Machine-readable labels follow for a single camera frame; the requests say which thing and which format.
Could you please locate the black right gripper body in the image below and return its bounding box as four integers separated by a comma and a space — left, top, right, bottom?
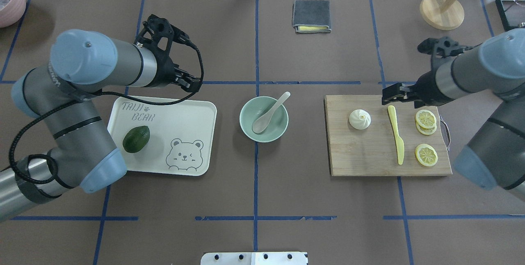
382, 37, 472, 108

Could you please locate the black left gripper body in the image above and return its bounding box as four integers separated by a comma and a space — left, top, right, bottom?
135, 14, 203, 92

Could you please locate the white steamed bun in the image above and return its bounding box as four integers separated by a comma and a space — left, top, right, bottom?
348, 109, 372, 130

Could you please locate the beige ceramic spoon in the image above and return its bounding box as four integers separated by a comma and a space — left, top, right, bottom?
252, 91, 291, 134

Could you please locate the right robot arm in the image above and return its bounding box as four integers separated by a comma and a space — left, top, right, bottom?
382, 28, 525, 200

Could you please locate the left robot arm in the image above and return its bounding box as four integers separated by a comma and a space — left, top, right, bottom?
0, 14, 204, 222

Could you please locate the light green bowl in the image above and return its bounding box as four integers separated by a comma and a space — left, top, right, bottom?
239, 96, 289, 143

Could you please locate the pink bowl with ice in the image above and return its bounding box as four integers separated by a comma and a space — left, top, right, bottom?
0, 0, 26, 28

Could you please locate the lemon slice top stacked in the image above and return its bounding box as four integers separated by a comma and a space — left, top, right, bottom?
415, 110, 437, 129

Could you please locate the lemon slice stacked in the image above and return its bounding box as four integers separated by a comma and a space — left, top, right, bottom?
415, 123, 437, 136
415, 110, 437, 129

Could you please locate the lemon slice bottom stacked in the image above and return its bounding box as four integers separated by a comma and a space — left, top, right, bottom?
415, 123, 437, 136

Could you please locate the yellow plastic knife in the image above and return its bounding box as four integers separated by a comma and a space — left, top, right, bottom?
387, 105, 405, 165

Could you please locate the lemon slice single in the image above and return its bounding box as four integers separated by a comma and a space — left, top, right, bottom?
415, 144, 438, 167

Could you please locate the bamboo cutting board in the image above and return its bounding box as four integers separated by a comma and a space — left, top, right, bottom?
324, 95, 452, 176

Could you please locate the wooden mug tree stand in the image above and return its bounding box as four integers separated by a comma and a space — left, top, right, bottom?
419, 0, 465, 31

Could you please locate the cream bear tray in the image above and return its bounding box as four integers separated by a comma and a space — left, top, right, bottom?
107, 96, 217, 176

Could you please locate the green avocado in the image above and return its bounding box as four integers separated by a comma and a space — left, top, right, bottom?
122, 126, 151, 153

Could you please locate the black glass tray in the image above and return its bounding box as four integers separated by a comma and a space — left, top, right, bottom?
495, 0, 525, 31

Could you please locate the yellow sponge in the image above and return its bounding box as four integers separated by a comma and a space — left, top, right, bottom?
295, 25, 331, 34

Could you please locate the grey folded cloth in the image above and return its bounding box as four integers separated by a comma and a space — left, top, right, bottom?
291, 0, 331, 32

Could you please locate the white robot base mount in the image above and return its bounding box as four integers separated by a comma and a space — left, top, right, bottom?
200, 251, 309, 265

